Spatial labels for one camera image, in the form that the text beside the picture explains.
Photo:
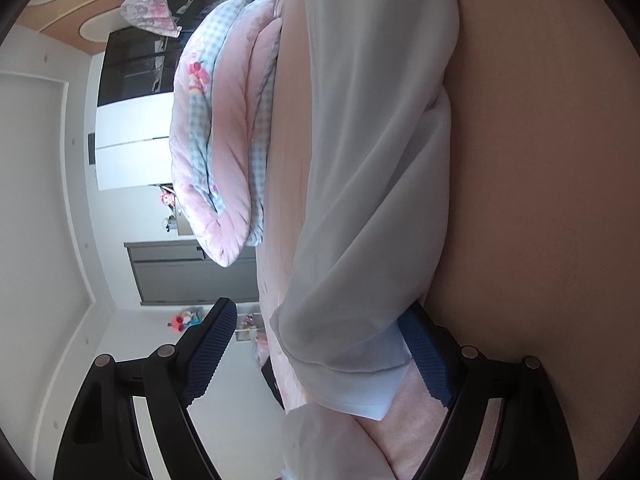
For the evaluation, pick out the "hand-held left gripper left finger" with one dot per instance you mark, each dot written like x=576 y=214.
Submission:
x=210 y=355

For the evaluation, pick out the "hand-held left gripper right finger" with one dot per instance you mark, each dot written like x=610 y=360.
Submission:
x=425 y=355

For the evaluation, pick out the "red plush toy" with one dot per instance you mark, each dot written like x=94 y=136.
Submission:
x=182 y=320

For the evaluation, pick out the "white shelf rack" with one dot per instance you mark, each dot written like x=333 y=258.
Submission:
x=247 y=327

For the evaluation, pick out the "black bag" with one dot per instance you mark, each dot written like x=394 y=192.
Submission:
x=272 y=385

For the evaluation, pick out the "grey door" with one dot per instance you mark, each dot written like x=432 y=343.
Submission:
x=195 y=272

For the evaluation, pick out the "pink doll figure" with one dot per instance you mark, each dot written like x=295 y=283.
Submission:
x=167 y=199

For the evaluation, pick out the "bed with pink sheet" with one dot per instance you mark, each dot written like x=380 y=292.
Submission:
x=525 y=160

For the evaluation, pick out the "folded pink checkered quilt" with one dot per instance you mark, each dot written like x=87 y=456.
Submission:
x=225 y=135

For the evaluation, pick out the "black glass wardrobe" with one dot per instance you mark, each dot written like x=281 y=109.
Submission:
x=135 y=70

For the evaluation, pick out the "pink cloth on cabinet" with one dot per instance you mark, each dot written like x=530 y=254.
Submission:
x=150 y=12

